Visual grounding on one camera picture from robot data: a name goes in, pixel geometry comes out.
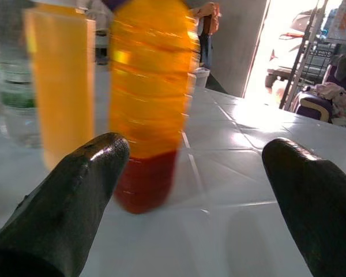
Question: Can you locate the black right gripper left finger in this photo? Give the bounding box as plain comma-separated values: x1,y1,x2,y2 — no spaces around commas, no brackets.
0,132,131,277

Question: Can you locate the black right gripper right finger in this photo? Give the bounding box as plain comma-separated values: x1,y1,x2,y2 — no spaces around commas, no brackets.
261,137,346,277

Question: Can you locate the orange drink bottle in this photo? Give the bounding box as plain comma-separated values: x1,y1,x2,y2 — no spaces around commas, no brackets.
108,0,201,215

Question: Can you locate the purple sofa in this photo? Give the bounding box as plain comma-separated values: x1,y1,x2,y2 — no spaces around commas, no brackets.
294,63,346,122

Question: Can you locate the yellow juice bottle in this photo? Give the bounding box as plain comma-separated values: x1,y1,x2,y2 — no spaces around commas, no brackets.
22,2,97,171

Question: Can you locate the pile of clothes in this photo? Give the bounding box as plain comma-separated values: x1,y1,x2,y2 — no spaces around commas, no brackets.
314,82,346,125

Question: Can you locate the clear green-labelled water bottle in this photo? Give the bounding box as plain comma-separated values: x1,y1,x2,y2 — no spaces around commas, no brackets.
0,0,43,149

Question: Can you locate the white car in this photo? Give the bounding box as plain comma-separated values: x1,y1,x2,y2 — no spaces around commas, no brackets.
265,11,309,87

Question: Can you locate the white plastic bucket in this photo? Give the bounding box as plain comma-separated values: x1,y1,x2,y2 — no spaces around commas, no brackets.
194,68,211,89

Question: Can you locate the dark blue hanging cloth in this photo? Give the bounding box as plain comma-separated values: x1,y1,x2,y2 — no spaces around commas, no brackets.
200,33,215,70

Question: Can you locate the orange hanging cloth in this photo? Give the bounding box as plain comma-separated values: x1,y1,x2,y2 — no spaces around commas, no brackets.
190,1,222,37

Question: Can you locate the metal wire rack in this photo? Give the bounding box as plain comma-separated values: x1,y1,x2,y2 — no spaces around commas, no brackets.
279,0,346,110

